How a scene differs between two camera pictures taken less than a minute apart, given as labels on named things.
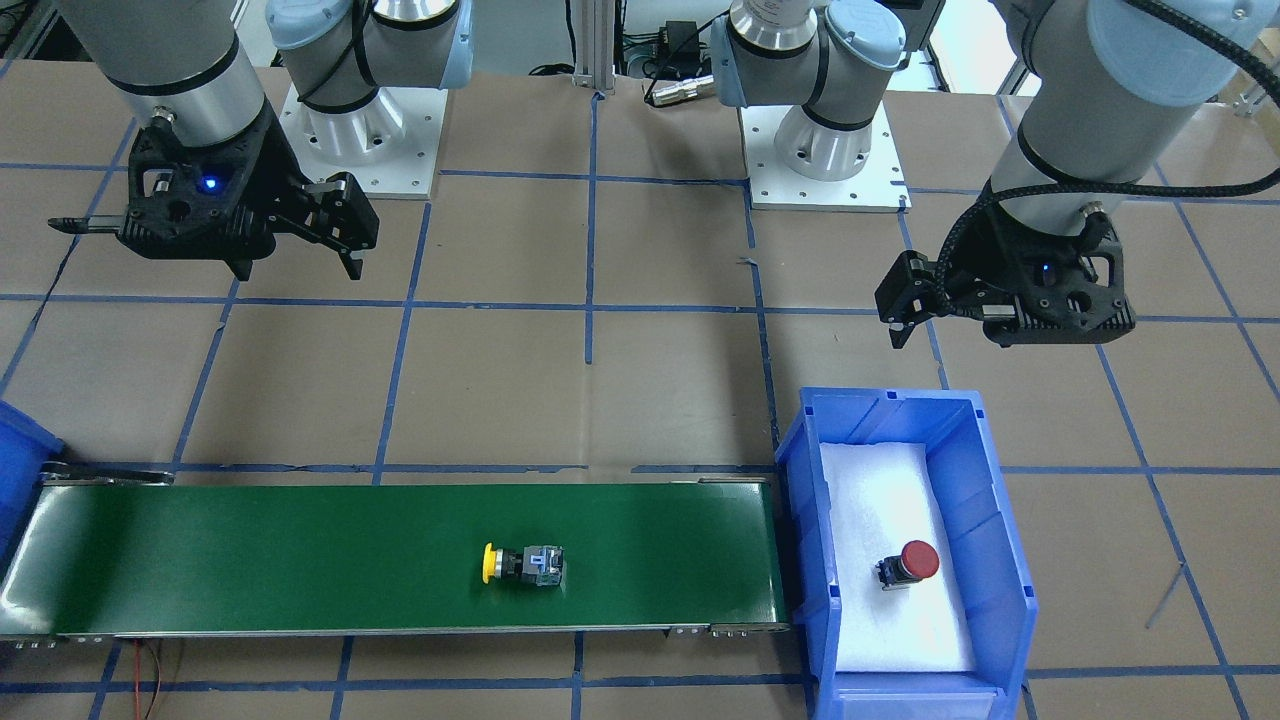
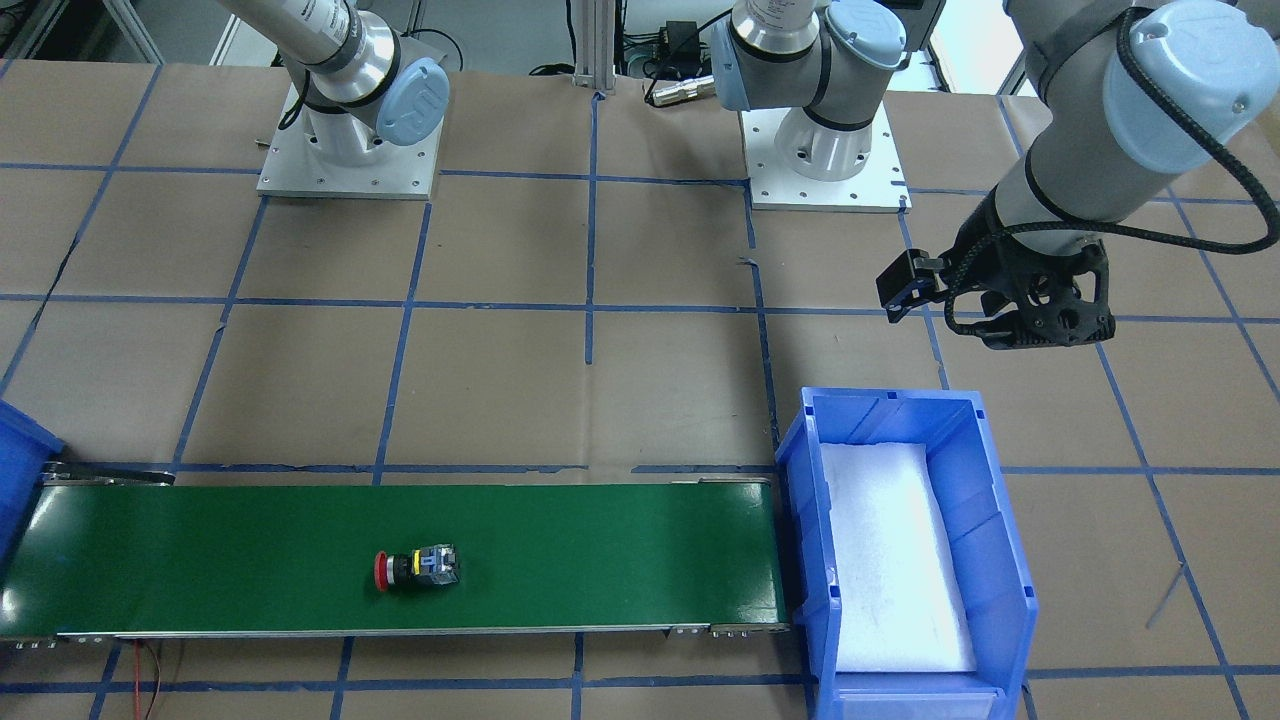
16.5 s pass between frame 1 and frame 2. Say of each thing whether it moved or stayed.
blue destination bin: stayed
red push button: moved
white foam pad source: stayed
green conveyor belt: stayed
